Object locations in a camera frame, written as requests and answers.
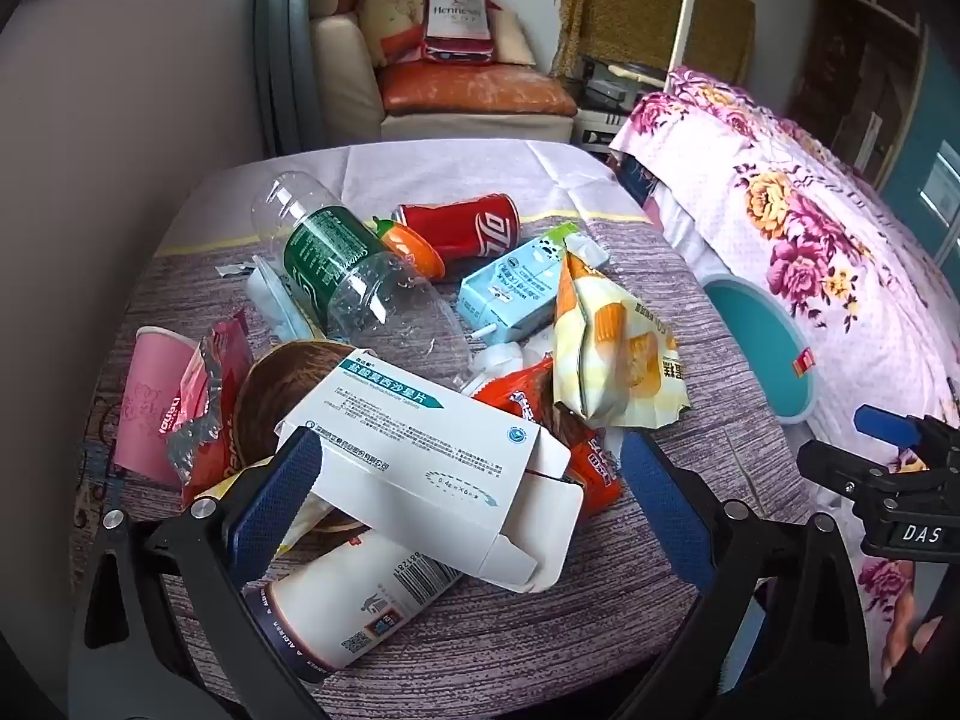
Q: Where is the grey metal post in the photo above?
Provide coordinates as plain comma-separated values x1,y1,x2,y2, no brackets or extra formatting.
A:
251,0,312,158

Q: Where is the yellow snack bag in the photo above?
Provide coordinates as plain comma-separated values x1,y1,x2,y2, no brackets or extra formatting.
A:
553,232,692,430

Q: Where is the white medicine box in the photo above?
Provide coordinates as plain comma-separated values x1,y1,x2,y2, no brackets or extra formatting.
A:
274,345,584,593

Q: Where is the pink paper cup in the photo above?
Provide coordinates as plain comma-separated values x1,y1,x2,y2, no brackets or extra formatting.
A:
112,326,207,485

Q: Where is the brown wooden cabinet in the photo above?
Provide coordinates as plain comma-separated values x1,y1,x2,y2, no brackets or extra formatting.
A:
806,0,927,188

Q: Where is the cream cartoon pillow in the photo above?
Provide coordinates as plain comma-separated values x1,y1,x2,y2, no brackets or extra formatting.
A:
358,0,432,68

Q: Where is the white pole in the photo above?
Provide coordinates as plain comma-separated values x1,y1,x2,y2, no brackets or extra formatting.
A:
666,0,702,76

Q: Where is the teal cabinet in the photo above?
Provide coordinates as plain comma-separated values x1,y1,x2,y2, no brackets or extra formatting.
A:
877,22,960,271

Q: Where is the blue milk carton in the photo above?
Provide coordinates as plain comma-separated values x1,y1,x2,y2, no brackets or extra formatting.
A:
457,225,593,342

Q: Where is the teal plastic basin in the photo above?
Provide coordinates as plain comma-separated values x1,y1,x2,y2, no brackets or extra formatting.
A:
703,276,818,427

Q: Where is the beige pillow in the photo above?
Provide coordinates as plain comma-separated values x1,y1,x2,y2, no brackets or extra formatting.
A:
487,6,537,67

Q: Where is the purple striped tablecloth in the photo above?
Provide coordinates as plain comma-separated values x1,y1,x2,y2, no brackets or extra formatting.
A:
71,139,818,720

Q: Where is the red snack wrapper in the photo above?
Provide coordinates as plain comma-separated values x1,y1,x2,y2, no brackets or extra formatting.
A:
472,358,623,518

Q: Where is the pink white quilt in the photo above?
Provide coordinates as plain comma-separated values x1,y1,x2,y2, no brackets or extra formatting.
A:
649,180,743,278

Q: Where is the orange seat cushion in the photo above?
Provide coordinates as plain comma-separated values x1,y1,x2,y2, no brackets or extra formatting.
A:
379,60,578,117

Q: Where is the light blue face mask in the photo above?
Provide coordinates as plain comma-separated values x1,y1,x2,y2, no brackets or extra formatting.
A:
246,255,331,342

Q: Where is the orange jelly cup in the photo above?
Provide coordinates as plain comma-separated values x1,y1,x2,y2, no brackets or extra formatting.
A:
373,216,447,282

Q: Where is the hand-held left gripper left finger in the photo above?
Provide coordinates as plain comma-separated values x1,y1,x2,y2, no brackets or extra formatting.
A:
67,426,327,720

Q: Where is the white paper cup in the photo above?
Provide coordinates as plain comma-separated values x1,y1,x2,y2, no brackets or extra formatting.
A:
241,517,464,685

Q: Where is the white device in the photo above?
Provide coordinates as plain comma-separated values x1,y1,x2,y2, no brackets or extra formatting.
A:
574,109,638,151

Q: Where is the red soda can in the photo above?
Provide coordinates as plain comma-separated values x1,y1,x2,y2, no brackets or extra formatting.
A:
393,193,522,265

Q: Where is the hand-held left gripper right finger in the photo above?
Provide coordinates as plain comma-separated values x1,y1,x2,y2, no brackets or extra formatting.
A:
619,429,875,720

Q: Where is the yellow-brown patterned cloth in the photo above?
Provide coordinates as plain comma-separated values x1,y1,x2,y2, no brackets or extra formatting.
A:
553,0,757,91

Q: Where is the cream leather sofa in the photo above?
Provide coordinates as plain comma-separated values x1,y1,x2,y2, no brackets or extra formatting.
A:
309,0,578,143

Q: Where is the white tissue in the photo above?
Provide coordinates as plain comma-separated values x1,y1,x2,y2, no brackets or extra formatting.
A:
469,341,556,391

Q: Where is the pink floral bedsheet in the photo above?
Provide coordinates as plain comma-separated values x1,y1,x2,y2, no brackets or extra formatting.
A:
607,66,960,661

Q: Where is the black audio device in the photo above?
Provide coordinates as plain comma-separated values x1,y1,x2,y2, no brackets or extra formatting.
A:
574,52,668,113

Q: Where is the brown paper bowl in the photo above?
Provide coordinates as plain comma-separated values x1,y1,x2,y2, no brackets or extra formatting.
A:
232,340,353,466

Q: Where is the clear green-label plastic bottle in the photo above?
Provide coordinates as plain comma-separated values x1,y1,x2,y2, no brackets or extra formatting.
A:
250,171,470,391

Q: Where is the red silver foil wrapper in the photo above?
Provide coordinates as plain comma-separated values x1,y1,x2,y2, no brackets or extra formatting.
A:
161,311,256,507

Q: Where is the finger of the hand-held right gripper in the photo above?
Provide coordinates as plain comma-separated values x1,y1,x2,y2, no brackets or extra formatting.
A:
855,403,960,470
796,439,921,520

